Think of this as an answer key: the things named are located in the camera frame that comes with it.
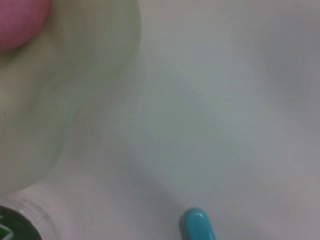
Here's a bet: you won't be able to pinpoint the blue scissors with cover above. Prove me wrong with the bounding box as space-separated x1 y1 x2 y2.
179 206 218 240

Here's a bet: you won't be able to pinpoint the pink toy peach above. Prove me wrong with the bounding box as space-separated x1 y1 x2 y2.
0 0 54 53

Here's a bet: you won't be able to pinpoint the clear water bottle green label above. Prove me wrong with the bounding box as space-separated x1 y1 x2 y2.
0 186 76 240

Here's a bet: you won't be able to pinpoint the pale green glass fruit plate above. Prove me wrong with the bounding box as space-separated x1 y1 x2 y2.
0 0 143 195

